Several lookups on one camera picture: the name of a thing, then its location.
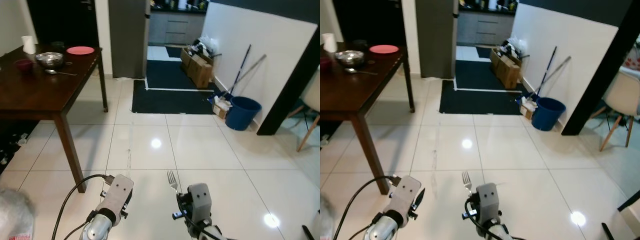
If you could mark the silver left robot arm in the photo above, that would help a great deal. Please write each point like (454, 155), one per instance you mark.
(97, 227)
(385, 229)

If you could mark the dark brown wooden table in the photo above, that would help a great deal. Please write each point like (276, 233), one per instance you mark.
(350, 95)
(35, 95)

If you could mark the silver metal fork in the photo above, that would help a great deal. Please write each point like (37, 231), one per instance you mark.
(467, 181)
(172, 180)

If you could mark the stainless steel bowl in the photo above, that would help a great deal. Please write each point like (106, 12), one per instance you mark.
(350, 57)
(49, 60)

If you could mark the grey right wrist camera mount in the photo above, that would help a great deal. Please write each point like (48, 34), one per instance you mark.
(200, 200)
(487, 202)

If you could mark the red floral cloth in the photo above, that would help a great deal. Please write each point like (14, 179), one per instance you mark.
(631, 57)

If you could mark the small open carton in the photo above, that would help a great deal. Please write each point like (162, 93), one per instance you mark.
(220, 107)
(526, 107)

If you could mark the grey broom stick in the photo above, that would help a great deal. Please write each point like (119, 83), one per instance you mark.
(559, 67)
(252, 67)

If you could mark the brown cardboard box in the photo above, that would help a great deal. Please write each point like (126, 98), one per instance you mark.
(506, 67)
(197, 67)

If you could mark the blue plastic bucket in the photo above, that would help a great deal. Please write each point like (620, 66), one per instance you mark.
(548, 114)
(242, 114)

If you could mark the pink round plate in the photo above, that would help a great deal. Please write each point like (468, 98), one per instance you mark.
(80, 50)
(384, 49)

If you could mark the grey kitchen drawer cabinet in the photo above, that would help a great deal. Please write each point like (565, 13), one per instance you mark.
(482, 27)
(175, 27)

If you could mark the small purple bowl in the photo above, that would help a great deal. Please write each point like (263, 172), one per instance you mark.
(23, 65)
(325, 63)

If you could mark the white plastic bags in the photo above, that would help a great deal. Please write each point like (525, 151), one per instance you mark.
(515, 45)
(207, 45)

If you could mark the grey refrigerator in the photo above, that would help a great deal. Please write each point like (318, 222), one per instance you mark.
(129, 40)
(436, 40)

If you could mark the white paper towel roll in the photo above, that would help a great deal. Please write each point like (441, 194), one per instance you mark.
(329, 42)
(28, 45)

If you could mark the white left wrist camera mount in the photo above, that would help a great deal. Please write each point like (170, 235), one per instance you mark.
(116, 192)
(406, 195)

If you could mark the black floor mat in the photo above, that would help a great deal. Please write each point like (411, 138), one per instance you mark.
(475, 75)
(170, 102)
(167, 75)
(477, 102)

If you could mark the silver metal spoon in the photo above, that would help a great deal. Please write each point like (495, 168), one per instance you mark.
(357, 71)
(52, 72)

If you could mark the white chair with wooden legs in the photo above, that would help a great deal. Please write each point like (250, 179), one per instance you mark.
(622, 95)
(312, 95)

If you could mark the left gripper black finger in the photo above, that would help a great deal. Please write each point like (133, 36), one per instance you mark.
(419, 198)

